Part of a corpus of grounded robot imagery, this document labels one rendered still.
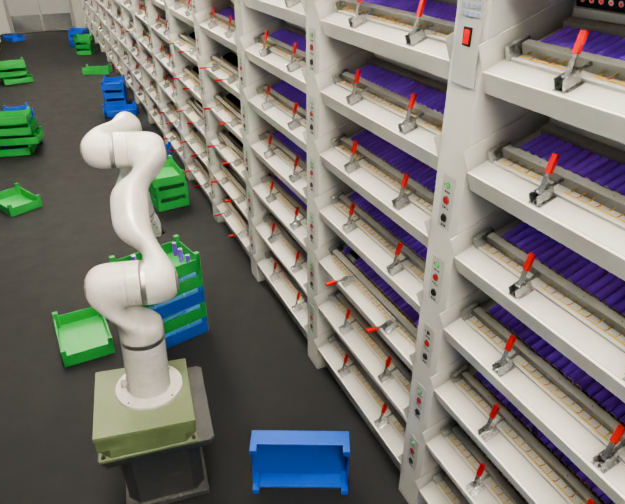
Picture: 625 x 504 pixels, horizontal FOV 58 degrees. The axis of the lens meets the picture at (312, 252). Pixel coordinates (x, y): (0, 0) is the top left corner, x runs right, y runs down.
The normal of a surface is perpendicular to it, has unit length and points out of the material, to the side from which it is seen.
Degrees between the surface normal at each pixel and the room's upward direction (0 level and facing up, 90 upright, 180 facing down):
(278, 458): 90
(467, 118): 90
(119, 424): 3
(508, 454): 20
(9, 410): 0
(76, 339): 0
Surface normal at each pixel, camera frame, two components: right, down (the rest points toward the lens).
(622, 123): -0.85, 0.50
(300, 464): -0.01, 0.51
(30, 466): 0.00, -0.86
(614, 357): -0.32, -0.73
